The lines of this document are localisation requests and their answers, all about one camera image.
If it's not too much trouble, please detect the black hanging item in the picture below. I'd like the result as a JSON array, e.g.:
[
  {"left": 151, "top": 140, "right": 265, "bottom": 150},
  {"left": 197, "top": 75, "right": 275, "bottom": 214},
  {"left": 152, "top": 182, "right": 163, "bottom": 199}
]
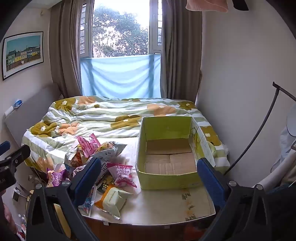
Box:
[{"left": 233, "top": 0, "right": 250, "bottom": 11}]

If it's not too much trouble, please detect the window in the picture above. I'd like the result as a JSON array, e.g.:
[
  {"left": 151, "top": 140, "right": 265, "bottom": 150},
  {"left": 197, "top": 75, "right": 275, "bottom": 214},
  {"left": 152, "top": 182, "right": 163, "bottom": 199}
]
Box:
[{"left": 79, "top": 0, "right": 162, "bottom": 58}]

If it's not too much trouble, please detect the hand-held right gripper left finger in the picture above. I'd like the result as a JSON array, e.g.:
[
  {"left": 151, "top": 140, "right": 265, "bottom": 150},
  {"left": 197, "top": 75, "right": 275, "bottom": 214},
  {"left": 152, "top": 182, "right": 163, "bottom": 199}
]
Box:
[{"left": 26, "top": 157, "right": 102, "bottom": 241}]

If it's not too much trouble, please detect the dark green snack packet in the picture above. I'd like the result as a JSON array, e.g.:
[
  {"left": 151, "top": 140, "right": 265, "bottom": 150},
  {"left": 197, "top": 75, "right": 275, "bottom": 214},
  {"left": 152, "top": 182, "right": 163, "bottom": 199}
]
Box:
[{"left": 96, "top": 178, "right": 115, "bottom": 193}]

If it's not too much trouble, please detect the grey chips bag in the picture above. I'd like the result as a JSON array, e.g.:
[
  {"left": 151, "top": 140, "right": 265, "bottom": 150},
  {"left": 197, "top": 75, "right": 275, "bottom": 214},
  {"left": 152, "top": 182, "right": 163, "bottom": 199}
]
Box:
[{"left": 96, "top": 141, "right": 127, "bottom": 160}]

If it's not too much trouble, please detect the floral striped duvet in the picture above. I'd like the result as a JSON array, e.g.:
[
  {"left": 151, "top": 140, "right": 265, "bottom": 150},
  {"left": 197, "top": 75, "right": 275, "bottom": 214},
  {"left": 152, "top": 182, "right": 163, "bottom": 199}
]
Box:
[{"left": 22, "top": 95, "right": 229, "bottom": 173}]

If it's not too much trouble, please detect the purple snack bag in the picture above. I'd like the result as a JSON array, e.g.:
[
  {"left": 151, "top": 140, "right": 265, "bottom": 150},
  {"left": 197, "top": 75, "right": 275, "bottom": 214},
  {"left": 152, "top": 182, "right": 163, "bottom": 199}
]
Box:
[{"left": 47, "top": 163, "right": 70, "bottom": 188}]

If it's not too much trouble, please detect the cream and blue snack bag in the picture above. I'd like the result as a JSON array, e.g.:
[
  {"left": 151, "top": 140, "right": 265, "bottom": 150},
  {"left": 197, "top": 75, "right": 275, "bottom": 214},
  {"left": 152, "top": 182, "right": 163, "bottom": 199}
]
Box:
[{"left": 96, "top": 159, "right": 116, "bottom": 183}]

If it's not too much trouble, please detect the white and brown small packet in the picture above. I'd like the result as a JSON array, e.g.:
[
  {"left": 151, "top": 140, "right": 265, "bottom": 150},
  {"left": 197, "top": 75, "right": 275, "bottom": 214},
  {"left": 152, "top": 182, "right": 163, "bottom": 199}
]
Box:
[{"left": 70, "top": 166, "right": 87, "bottom": 179}]

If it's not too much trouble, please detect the green cardboard box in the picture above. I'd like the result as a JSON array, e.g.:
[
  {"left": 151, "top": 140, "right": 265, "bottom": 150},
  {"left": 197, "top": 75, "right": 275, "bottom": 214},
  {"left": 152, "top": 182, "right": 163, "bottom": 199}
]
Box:
[{"left": 135, "top": 116, "right": 216, "bottom": 190}]

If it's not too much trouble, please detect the pink candy bag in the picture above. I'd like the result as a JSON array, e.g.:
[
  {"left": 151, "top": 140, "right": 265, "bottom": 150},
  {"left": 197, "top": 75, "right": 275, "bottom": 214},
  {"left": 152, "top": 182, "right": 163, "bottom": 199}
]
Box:
[{"left": 107, "top": 163, "right": 137, "bottom": 188}]

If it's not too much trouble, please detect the pale cloth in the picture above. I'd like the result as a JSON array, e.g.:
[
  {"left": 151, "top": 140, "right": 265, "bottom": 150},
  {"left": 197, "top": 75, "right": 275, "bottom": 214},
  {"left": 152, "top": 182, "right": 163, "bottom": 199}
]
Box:
[{"left": 274, "top": 130, "right": 296, "bottom": 176}]

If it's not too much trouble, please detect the grey-brown curtain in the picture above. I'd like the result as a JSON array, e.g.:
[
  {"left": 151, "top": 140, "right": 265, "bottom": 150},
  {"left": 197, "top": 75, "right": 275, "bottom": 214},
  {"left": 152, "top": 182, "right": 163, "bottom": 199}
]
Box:
[
  {"left": 48, "top": 0, "right": 95, "bottom": 98},
  {"left": 161, "top": 0, "right": 204, "bottom": 100}
]

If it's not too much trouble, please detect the yellow orange snack bag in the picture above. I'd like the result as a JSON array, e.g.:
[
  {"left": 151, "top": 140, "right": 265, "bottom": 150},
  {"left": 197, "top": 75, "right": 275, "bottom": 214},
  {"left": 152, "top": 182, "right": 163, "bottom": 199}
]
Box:
[{"left": 102, "top": 186, "right": 134, "bottom": 220}]

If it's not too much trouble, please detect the grey padded headboard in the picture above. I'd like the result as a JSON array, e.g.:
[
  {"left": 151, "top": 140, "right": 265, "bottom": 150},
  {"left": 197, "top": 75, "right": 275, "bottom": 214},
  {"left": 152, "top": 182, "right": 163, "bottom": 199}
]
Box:
[{"left": 4, "top": 83, "right": 63, "bottom": 149}]

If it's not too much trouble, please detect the orange snack packet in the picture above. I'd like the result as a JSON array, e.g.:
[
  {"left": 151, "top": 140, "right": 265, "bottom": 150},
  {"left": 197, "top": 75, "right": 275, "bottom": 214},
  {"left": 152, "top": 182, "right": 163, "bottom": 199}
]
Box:
[{"left": 94, "top": 184, "right": 116, "bottom": 210}]

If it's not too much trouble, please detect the pink towel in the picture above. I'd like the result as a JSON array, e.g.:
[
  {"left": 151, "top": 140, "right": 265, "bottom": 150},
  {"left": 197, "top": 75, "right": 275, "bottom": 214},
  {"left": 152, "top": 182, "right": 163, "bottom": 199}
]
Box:
[{"left": 186, "top": 0, "right": 229, "bottom": 12}]

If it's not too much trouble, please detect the pink striped snack packet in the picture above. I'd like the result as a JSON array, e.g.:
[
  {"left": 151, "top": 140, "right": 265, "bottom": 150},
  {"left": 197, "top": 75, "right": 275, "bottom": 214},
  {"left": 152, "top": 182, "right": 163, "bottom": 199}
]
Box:
[{"left": 75, "top": 133, "right": 101, "bottom": 158}]

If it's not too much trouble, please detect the framed wall picture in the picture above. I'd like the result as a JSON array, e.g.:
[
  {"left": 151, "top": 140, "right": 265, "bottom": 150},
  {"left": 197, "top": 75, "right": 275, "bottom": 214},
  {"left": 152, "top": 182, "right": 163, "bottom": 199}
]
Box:
[{"left": 2, "top": 31, "right": 44, "bottom": 81}]

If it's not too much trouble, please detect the black curved pole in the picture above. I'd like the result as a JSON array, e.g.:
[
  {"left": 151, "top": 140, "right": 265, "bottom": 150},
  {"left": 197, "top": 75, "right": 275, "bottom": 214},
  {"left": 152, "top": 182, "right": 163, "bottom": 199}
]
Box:
[{"left": 223, "top": 81, "right": 296, "bottom": 175}]

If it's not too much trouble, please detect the light blue cloth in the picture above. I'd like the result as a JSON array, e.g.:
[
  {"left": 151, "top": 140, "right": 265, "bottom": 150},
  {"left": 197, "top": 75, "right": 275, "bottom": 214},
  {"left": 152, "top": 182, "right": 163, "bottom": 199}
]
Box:
[{"left": 80, "top": 54, "right": 162, "bottom": 98}]

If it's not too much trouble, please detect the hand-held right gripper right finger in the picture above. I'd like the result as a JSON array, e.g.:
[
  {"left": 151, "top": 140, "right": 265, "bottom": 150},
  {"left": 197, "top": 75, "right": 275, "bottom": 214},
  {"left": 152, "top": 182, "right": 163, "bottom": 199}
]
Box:
[{"left": 196, "top": 158, "right": 274, "bottom": 241}]

